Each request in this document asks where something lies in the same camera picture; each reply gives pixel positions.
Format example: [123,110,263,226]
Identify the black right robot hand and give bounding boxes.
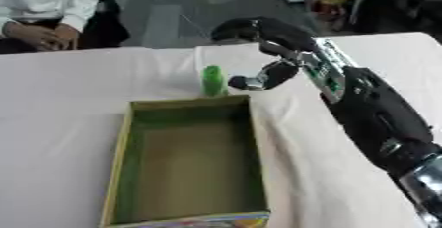
[208,16,320,92]

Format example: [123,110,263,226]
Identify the person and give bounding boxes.
[0,0,131,55]

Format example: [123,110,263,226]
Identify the person's hand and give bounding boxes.
[1,21,62,52]
[51,23,82,51]

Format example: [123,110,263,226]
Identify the open cardboard box green inside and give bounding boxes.
[98,94,273,228]

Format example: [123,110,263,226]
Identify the green plastic bottle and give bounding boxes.
[200,65,230,98]

